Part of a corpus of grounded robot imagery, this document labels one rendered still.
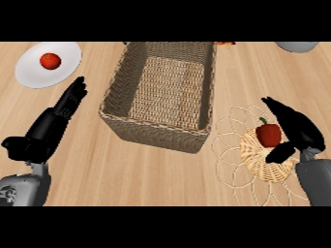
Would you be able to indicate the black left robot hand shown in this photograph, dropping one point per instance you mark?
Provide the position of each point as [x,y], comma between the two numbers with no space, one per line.
[43,130]

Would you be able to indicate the white round plate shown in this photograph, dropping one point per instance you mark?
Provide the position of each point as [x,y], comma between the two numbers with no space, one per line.
[32,72]

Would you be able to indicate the red tomato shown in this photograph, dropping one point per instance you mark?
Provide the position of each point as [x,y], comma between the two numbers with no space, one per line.
[49,61]

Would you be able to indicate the rectangular wicker basket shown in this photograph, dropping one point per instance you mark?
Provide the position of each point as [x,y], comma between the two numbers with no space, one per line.
[160,97]

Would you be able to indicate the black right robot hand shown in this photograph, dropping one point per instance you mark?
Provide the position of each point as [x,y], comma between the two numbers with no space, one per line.
[298,124]

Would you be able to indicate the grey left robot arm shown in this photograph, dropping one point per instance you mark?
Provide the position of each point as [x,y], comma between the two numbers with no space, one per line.
[20,189]

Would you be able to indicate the woven flower-shaped placemat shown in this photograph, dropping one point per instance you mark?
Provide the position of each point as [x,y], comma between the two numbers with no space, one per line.
[256,158]

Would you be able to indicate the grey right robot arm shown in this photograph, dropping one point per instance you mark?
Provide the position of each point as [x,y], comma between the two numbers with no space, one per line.
[322,180]

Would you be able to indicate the small orange object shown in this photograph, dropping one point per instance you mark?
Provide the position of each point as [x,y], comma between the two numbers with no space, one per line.
[225,43]

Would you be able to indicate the red bell pepper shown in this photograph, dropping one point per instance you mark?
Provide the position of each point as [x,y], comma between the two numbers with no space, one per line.
[267,134]

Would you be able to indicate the grey rounded object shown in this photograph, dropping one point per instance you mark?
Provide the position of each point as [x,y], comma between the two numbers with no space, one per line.
[295,46]

